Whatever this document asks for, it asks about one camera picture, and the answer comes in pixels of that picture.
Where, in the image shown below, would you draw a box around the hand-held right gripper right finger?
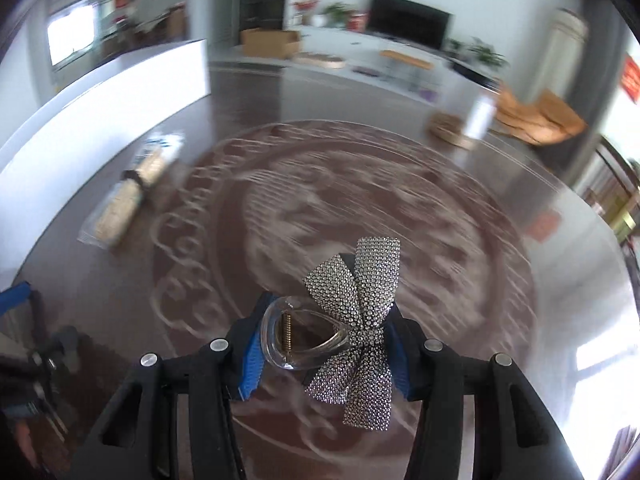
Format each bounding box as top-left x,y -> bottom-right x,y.
385,306 -> 586,480

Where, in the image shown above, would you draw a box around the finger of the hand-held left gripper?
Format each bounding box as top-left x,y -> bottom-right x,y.
40,327 -> 81,376
0,282 -> 49,352

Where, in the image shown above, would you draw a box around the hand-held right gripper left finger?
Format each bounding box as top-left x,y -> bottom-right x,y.
75,292 -> 273,480

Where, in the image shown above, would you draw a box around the rhinestone bow hair clip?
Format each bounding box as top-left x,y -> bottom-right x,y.
260,235 -> 402,432

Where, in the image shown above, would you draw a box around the clear packet of wooden sticks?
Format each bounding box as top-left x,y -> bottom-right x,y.
79,132 -> 183,250

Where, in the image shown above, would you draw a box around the clear jar with black lid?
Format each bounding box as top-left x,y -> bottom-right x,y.
430,95 -> 496,151

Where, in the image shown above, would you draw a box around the balcony glass door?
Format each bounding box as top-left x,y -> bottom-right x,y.
47,2 -> 96,68

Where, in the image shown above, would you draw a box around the wooden slatted chair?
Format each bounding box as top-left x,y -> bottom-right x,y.
580,135 -> 640,241

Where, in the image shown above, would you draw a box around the orange lounge chair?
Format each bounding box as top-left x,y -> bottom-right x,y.
495,87 -> 586,147

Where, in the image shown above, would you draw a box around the orange top bench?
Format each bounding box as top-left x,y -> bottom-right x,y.
380,50 -> 433,86

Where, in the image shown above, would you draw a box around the white tv cabinet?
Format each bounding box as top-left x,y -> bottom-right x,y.
287,25 -> 501,106

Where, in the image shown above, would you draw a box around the brown cardboard box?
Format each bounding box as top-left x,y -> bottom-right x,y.
240,27 -> 301,58

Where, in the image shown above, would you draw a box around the large leafy potted plant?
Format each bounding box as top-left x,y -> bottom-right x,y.
470,37 -> 508,68

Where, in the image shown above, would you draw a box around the black television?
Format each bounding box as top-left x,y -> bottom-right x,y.
367,0 -> 451,51

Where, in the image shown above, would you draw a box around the covered standing air conditioner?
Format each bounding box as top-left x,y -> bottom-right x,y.
537,7 -> 588,106

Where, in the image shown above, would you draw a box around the green plant in white pot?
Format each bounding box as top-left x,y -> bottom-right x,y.
320,2 -> 353,28

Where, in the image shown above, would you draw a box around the red flowers in vase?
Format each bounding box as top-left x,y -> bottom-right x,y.
292,0 -> 321,26

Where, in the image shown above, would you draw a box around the grey curtain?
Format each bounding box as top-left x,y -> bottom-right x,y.
565,0 -> 626,181

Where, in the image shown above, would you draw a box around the red wall hanging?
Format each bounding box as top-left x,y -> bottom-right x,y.
620,55 -> 640,106

